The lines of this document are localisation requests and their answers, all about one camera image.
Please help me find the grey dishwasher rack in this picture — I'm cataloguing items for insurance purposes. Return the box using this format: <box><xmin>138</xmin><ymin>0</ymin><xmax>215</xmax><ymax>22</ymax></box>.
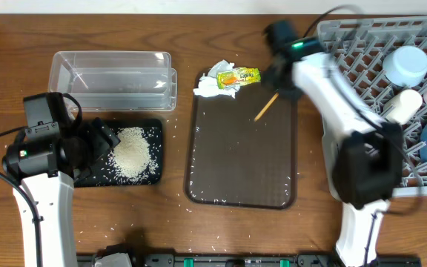
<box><xmin>317</xmin><ymin>16</ymin><xmax>427</xmax><ymax>197</ymax></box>

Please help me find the white cup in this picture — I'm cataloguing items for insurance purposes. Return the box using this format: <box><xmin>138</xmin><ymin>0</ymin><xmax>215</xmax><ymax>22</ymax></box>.
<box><xmin>384</xmin><ymin>89</ymin><xmax>423</xmax><ymax>125</ymax></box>

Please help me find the dark brown serving tray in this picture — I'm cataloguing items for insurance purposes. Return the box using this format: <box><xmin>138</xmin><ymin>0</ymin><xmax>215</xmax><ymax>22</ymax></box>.
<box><xmin>184</xmin><ymin>83</ymin><xmax>297</xmax><ymax>210</ymax></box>

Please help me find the white tissue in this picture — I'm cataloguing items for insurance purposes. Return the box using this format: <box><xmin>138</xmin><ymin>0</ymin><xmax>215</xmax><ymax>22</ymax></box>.
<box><xmin>193</xmin><ymin>60</ymin><xmax>240</xmax><ymax>98</ymax></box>

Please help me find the clear plastic bin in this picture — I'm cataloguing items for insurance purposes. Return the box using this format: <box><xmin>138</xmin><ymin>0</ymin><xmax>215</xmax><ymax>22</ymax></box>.
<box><xmin>48</xmin><ymin>50</ymin><xmax>177</xmax><ymax>112</ymax></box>

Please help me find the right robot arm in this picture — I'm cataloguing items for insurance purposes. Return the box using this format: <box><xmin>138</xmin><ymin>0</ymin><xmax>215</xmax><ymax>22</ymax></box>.
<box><xmin>262</xmin><ymin>20</ymin><xmax>403</xmax><ymax>266</ymax></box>

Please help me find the pile of white rice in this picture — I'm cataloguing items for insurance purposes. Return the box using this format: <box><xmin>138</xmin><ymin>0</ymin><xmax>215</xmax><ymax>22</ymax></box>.
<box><xmin>105</xmin><ymin>127</ymin><xmax>162</xmax><ymax>185</ymax></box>

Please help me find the black waste tray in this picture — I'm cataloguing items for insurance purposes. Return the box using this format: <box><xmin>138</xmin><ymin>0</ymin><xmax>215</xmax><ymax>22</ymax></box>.
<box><xmin>75</xmin><ymin>119</ymin><xmax>163</xmax><ymax>188</ymax></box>

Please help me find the light blue small bowl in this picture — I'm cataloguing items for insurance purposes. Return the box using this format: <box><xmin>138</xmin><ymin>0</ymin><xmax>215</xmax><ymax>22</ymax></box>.
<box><xmin>383</xmin><ymin>46</ymin><xmax>427</xmax><ymax>88</ymax></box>

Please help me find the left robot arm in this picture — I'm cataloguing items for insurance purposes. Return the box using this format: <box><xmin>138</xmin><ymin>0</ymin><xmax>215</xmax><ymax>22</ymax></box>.
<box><xmin>2</xmin><ymin>93</ymin><xmax>120</xmax><ymax>266</ymax></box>

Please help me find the green yellow snack wrapper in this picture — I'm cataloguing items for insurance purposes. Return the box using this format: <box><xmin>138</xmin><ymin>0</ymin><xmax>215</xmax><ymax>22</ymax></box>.
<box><xmin>216</xmin><ymin>67</ymin><xmax>261</xmax><ymax>89</ymax></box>

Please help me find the wooden chopstick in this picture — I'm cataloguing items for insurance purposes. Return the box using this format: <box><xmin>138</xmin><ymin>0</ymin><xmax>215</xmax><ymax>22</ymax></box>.
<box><xmin>254</xmin><ymin>93</ymin><xmax>279</xmax><ymax>122</ymax></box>

